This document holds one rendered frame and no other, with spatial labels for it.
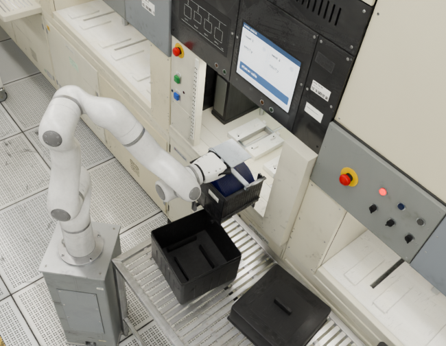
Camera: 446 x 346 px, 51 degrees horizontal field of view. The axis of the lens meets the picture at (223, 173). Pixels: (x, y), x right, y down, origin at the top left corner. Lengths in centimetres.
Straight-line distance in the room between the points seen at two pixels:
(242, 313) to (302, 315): 23
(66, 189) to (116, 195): 156
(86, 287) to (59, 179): 62
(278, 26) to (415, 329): 124
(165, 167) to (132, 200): 170
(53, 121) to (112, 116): 17
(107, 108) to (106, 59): 151
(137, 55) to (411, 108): 195
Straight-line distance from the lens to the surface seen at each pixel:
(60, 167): 166
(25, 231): 319
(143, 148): 152
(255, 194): 191
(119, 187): 331
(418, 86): 134
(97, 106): 147
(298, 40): 154
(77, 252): 206
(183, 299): 193
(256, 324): 185
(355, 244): 214
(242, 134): 240
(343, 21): 141
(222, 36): 183
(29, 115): 394
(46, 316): 287
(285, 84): 164
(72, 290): 220
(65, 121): 149
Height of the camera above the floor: 253
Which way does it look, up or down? 48 degrees down
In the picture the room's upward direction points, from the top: 8 degrees clockwise
